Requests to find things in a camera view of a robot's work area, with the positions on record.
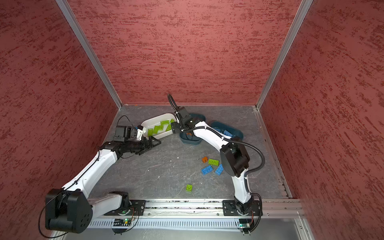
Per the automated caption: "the right black cable conduit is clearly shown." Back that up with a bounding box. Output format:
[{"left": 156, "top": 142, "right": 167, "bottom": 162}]
[{"left": 167, "top": 93, "right": 266, "bottom": 176}]

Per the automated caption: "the circuit board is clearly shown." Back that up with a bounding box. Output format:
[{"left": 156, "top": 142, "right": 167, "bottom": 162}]
[
  {"left": 112, "top": 219, "right": 132, "bottom": 229},
  {"left": 239, "top": 219, "right": 254, "bottom": 229}
]

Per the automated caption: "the left circuit board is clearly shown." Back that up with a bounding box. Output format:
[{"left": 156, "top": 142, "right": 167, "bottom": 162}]
[{"left": 112, "top": 219, "right": 132, "bottom": 229}]

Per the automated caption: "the left frame post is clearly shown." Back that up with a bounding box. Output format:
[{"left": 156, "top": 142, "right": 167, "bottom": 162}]
[{"left": 56, "top": 0, "right": 123, "bottom": 110}]

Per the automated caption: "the teal container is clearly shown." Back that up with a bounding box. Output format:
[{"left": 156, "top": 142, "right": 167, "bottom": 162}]
[
  {"left": 179, "top": 113, "right": 206, "bottom": 145},
  {"left": 210, "top": 121, "right": 244, "bottom": 140}
]

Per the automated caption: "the small green lego bottom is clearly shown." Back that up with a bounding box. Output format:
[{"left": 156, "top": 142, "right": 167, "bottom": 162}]
[{"left": 186, "top": 184, "right": 193, "bottom": 192}]

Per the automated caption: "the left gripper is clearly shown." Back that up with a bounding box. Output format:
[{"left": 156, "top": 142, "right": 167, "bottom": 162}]
[{"left": 125, "top": 136, "right": 161, "bottom": 154}]

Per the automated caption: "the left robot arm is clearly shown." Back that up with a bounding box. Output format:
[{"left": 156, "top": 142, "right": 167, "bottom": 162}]
[{"left": 40, "top": 126, "right": 161, "bottom": 234}]

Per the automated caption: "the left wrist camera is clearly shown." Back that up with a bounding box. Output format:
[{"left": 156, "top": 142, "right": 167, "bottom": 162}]
[{"left": 136, "top": 125, "right": 147, "bottom": 141}]

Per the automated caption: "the aluminium rail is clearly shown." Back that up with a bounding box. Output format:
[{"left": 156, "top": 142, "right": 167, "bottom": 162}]
[{"left": 61, "top": 197, "right": 307, "bottom": 219}]

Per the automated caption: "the frame post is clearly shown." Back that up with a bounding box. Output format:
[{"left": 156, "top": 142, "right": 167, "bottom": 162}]
[
  {"left": 256, "top": 0, "right": 313, "bottom": 111},
  {"left": 56, "top": 0, "right": 123, "bottom": 110}
]

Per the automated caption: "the right frame post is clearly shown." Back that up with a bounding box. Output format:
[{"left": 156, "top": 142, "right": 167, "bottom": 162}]
[{"left": 256, "top": 0, "right": 313, "bottom": 111}]

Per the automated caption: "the right teal container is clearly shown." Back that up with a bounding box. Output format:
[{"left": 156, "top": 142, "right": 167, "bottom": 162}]
[{"left": 210, "top": 121, "right": 244, "bottom": 140}]

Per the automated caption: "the right circuit board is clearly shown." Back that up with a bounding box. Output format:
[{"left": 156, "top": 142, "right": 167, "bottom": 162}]
[{"left": 239, "top": 219, "right": 254, "bottom": 229}]

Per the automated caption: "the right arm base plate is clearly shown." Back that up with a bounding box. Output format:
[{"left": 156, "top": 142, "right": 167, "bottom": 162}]
[{"left": 222, "top": 198, "right": 263, "bottom": 217}]

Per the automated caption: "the middle teal container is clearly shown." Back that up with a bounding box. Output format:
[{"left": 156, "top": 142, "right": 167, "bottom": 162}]
[{"left": 179, "top": 113, "right": 206, "bottom": 145}]

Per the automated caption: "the white container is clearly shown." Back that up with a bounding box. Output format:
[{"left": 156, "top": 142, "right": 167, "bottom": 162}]
[{"left": 142, "top": 113, "right": 176, "bottom": 140}]

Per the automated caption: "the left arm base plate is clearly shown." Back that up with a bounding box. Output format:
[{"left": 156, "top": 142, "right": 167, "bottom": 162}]
[{"left": 117, "top": 200, "right": 147, "bottom": 216}]

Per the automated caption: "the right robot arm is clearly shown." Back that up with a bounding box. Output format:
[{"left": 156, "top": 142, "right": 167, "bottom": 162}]
[{"left": 172, "top": 107, "right": 253, "bottom": 215}]

